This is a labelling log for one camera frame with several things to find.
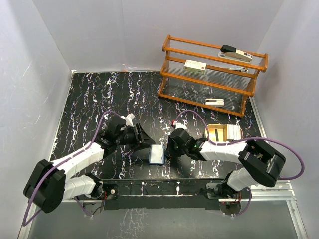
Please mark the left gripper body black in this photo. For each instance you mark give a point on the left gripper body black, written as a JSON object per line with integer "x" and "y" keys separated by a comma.
{"x": 128, "y": 138}

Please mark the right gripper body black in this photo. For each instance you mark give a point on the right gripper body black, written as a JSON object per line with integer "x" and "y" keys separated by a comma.
{"x": 175, "y": 151}

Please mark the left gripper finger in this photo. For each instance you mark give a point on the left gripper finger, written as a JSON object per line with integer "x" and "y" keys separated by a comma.
{"x": 143, "y": 138}
{"x": 137, "y": 147}

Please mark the blue card holder wallet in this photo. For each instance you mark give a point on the blue card holder wallet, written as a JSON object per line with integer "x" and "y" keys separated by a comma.
{"x": 156, "y": 155}

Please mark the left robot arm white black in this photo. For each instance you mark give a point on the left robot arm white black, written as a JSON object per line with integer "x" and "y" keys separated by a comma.
{"x": 52, "y": 182}

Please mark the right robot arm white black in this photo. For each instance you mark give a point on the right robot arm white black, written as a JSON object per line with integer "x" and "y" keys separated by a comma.
{"x": 261, "y": 163}

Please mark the white cards in tray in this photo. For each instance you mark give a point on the white cards in tray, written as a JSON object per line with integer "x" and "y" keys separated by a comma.
{"x": 233, "y": 132}

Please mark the beige plastic tray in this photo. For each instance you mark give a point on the beige plastic tray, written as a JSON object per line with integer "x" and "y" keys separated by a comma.
{"x": 216, "y": 132}

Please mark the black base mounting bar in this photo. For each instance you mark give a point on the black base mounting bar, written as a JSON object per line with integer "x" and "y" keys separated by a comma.
{"x": 158, "y": 194}

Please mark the small white stapler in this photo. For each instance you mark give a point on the small white stapler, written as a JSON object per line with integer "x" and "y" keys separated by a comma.
{"x": 214, "y": 102}

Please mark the orange wooden shelf rack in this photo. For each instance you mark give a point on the orange wooden shelf rack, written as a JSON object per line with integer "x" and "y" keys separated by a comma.
{"x": 230, "y": 80}

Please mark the white staples box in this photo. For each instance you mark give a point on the white staples box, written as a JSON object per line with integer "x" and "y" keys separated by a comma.
{"x": 195, "y": 66}

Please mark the black beige stapler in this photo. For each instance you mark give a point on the black beige stapler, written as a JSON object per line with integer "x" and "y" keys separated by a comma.
{"x": 232, "y": 53}

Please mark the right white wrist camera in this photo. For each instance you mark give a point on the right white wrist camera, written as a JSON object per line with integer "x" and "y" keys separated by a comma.
{"x": 175, "y": 125}

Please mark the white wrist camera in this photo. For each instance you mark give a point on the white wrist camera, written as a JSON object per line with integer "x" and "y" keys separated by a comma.
{"x": 129, "y": 119}
{"x": 175, "y": 125}

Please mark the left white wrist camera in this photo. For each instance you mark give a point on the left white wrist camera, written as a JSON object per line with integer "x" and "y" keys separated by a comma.
{"x": 129, "y": 119}

